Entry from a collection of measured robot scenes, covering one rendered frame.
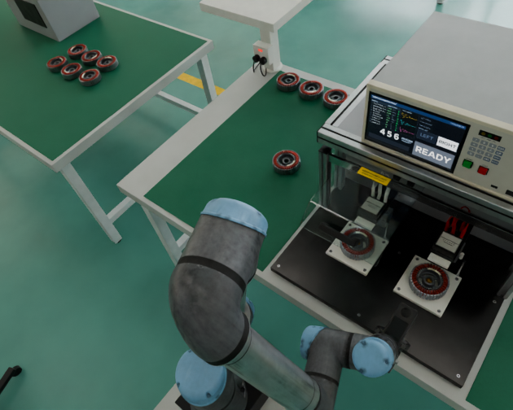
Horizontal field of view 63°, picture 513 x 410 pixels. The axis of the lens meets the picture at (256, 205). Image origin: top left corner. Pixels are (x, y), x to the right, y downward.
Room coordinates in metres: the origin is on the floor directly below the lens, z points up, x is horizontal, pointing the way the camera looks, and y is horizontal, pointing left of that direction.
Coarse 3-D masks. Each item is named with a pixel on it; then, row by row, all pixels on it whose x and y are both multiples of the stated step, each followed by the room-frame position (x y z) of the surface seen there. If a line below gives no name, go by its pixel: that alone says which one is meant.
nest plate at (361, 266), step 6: (330, 246) 0.72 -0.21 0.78; (336, 246) 0.72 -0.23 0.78; (330, 252) 0.70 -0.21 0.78; (336, 252) 0.70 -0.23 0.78; (342, 252) 0.69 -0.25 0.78; (336, 258) 0.68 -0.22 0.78; (342, 258) 0.67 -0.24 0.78; (348, 258) 0.67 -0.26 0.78; (348, 264) 0.64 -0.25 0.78; (354, 264) 0.64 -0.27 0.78; (360, 264) 0.64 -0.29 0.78; (366, 264) 0.63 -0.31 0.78; (360, 270) 0.62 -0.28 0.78; (366, 270) 0.61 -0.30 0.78
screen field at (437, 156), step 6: (414, 144) 0.74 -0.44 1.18; (420, 144) 0.73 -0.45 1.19; (414, 150) 0.74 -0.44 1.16; (420, 150) 0.73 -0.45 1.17; (426, 150) 0.72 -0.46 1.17; (432, 150) 0.70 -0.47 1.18; (438, 150) 0.69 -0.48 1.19; (420, 156) 0.72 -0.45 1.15; (426, 156) 0.71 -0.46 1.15; (432, 156) 0.70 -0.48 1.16; (438, 156) 0.69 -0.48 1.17; (444, 156) 0.68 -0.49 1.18; (450, 156) 0.67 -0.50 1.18; (438, 162) 0.69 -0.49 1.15; (444, 162) 0.68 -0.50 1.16; (450, 162) 0.67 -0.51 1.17
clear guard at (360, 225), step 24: (336, 168) 0.81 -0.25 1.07; (336, 192) 0.73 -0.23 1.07; (360, 192) 0.71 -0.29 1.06; (384, 192) 0.69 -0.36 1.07; (408, 192) 0.67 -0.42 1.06; (312, 216) 0.68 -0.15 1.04; (336, 216) 0.65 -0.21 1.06; (360, 216) 0.63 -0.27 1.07; (384, 216) 0.61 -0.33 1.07; (336, 240) 0.60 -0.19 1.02; (360, 240) 0.57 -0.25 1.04; (384, 240) 0.54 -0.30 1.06
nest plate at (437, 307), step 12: (432, 264) 0.58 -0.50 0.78; (408, 276) 0.56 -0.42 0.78; (432, 276) 0.55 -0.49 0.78; (396, 288) 0.53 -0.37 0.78; (408, 288) 0.52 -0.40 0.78; (456, 288) 0.49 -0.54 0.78; (420, 300) 0.48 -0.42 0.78; (432, 300) 0.47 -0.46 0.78; (444, 300) 0.46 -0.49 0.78; (432, 312) 0.44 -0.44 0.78
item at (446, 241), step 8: (456, 224) 0.64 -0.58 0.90; (448, 232) 0.62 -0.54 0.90; (456, 232) 0.62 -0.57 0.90; (440, 240) 0.59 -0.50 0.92; (448, 240) 0.58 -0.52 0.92; (456, 240) 0.58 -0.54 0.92; (464, 240) 0.58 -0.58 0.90; (432, 248) 0.58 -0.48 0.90; (440, 248) 0.56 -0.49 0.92; (448, 248) 0.56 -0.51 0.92; (456, 248) 0.55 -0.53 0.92; (432, 256) 0.56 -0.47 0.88; (440, 256) 0.56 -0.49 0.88; (448, 256) 0.54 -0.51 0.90; (456, 256) 0.54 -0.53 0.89; (440, 264) 0.53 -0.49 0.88; (448, 264) 0.53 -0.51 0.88
